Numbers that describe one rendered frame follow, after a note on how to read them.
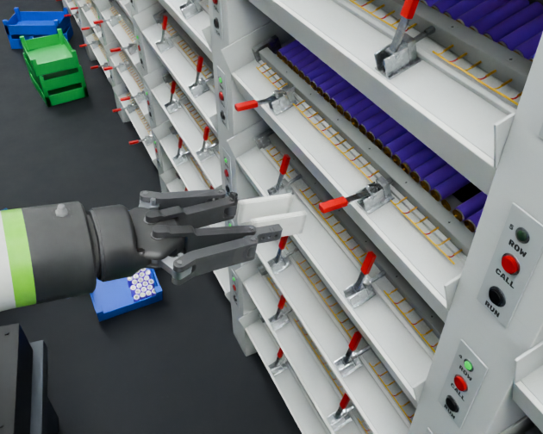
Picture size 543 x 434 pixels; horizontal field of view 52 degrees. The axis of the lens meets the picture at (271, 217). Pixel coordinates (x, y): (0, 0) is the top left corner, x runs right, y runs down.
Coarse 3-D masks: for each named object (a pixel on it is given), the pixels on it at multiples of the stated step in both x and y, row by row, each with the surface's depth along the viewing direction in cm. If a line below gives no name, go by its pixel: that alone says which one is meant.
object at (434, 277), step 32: (256, 32) 97; (256, 64) 99; (256, 96) 93; (288, 128) 85; (320, 128) 83; (320, 160) 79; (352, 192) 73; (384, 224) 68; (416, 224) 67; (416, 256) 64; (416, 288) 66; (448, 288) 56
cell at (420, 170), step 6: (438, 156) 70; (426, 162) 70; (432, 162) 70; (438, 162) 70; (444, 162) 70; (420, 168) 70; (426, 168) 69; (432, 168) 69; (438, 168) 70; (420, 174) 69; (426, 174) 69; (420, 180) 70
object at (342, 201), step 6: (366, 186) 69; (366, 192) 70; (372, 192) 69; (336, 198) 68; (342, 198) 68; (348, 198) 69; (354, 198) 69; (360, 198) 69; (324, 204) 67; (330, 204) 67; (336, 204) 67; (342, 204) 68; (324, 210) 67; (330, 210) 67
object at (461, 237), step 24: (264, 48) 97; (264, 72) 95; (288, 72) 90; (312, 96) 84; (336, 120) 79; (336, 144) 78; (360, 144) 75; (360, 168) 74; (384, 168) 71; (408, 192) 67; (432, 216) 64; (456, 240) 62
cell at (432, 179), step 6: (444, 168) 68; (450, 168) 68; (432, 174) 68; (438, 174) 68; (444, 174) 68; (450, 174) 68; (426, 180) 68; (432, 180) 68; (438, 180) 68; (444, 180) 68; (432, 186) 68
